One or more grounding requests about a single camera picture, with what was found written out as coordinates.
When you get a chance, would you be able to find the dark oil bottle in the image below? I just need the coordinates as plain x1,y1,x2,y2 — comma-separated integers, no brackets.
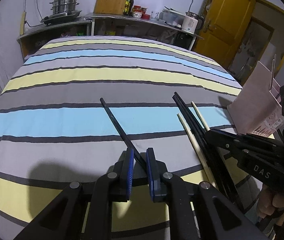
128,0,134,16

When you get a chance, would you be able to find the black chopstick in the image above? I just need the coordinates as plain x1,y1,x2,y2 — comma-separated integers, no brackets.
172,92,231,197
172,92,205,144
100,98,146,170

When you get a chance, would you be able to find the red lidded sauce jar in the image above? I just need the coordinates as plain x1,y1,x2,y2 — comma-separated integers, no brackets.
131,5,143,18

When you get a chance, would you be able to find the striped tablecloth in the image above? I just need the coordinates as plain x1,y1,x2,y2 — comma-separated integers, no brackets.
0,35,278,240

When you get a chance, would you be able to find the white electric kettle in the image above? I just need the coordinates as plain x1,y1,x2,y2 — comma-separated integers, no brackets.
182,11,204,34

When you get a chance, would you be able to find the stainless steel steamer pot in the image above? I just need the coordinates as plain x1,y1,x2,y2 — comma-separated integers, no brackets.
51,0,79,15

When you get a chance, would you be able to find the pink plastic utensil holder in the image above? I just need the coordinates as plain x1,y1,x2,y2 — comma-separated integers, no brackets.
227,62,284,137

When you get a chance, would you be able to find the low wooden side cabinet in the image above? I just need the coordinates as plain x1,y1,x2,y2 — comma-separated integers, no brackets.
17,17,92,61

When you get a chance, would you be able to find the black induction cooker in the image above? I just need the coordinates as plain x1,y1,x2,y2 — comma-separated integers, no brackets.
41,10,81,25

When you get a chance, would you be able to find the steel kitchen shelf table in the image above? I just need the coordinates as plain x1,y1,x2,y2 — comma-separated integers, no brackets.
84,13,204,50

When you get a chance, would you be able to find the person's right hand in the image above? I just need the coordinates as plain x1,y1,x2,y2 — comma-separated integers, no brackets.
256,185,284,226

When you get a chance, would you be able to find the clear plastic storage box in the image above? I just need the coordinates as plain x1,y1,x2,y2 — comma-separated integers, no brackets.
162,8,185,28

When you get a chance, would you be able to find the yellow wooden door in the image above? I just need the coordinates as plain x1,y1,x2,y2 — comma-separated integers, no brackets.
193,0,256,69

